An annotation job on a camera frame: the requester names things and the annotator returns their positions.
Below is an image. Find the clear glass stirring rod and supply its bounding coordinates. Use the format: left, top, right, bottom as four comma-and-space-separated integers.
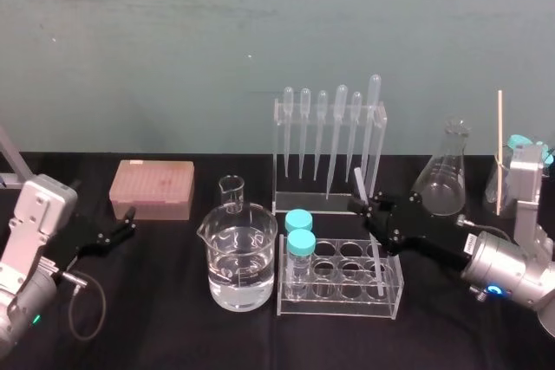
353, 166, 388, 300

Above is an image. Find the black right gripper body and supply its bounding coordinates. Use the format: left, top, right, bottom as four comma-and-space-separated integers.
384, 203, 472, 274

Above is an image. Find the clear acrylic tube rack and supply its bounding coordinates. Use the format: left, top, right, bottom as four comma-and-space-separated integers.
276, 233, 405, 320

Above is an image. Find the left gripper dark cable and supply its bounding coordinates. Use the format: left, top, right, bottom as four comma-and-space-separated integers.
55, 271, 109, 341

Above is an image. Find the thin wooden stick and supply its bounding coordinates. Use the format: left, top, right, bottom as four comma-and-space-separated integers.
495, 89, 505, 217

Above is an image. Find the large glass beaker with water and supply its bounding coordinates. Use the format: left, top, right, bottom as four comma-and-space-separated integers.
195, 203, 279, 313

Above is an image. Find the small glass beaker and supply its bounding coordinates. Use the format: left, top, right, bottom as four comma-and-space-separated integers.
218, 175, 245, 215

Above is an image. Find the black table cloth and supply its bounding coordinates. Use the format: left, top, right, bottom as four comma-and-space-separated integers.
0, 151, 555, 370

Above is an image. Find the gripper dark cable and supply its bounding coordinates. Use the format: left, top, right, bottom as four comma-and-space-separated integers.
55, 271, 109, 341
454, 216, 521, 246

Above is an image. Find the grey metal bracket stand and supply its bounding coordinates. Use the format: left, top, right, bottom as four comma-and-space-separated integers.
0, 126, 30, 190

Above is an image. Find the pink pipette tip box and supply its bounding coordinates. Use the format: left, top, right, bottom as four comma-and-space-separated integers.
108, 159, 195, 221

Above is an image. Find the glass beaker holding stick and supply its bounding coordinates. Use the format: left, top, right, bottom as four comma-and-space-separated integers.
483, 151, 521, 217

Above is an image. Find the right gripper dark cable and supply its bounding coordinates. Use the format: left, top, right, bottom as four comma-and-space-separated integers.
454, 216, 521, 246

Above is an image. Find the long clear plastic pipette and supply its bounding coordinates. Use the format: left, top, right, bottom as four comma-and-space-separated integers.
325, 83, 349, 201

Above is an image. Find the teal capped sample tube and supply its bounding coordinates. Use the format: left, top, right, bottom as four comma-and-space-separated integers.
285, 229, 317, 300
284, 209, 314, 236

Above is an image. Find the glass conical flask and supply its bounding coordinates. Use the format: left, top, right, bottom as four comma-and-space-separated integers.
410, 117, 470, 217

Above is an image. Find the teal capped container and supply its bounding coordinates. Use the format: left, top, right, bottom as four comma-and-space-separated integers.
506, 133, 536, 151
535, 140, 555, 168

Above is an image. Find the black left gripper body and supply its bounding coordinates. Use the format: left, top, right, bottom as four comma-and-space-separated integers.
50, 209, 105, 269

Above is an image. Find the clear acrylic pipette stand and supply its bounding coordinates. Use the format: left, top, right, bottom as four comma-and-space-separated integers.
271, 99, 388, 216

